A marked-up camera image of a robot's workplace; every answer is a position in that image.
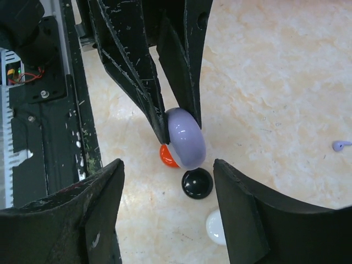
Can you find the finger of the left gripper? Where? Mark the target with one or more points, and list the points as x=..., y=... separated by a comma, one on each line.
x=180, y=48
x=120, y=35

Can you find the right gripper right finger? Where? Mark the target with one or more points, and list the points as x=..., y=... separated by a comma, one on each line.
x=262, y=225

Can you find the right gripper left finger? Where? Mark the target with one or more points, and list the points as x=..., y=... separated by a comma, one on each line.
x=74, y=225

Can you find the white earbud charging case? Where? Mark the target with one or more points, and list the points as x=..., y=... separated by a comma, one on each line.
x=214, y=228

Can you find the black earbud charging case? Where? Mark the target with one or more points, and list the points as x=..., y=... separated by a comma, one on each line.
x=197, y=183

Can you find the purple earbud charging case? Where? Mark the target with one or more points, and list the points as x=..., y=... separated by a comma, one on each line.
x=187, y=144

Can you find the orange earbud charging case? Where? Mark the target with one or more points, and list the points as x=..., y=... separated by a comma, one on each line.
x=166, y=157

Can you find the purple earbud left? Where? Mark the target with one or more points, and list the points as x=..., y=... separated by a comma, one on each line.
x=339, y=145

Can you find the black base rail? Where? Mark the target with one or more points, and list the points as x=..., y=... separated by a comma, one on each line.
x=51, y=105

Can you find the white cable duct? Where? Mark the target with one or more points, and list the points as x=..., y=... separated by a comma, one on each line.
x=9, y=158

